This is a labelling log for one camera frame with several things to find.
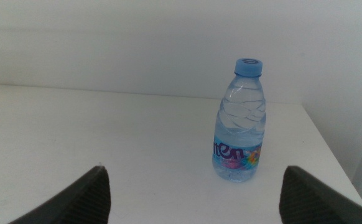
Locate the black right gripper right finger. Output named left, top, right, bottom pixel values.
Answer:
left=279, top=165, right=362, bottom=224

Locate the clear water bottle blue cap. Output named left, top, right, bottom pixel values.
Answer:
left=211, top=57, right=267, bottom=183

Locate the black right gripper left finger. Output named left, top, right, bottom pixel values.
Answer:
left=8, top=165, right=112, bottom=224

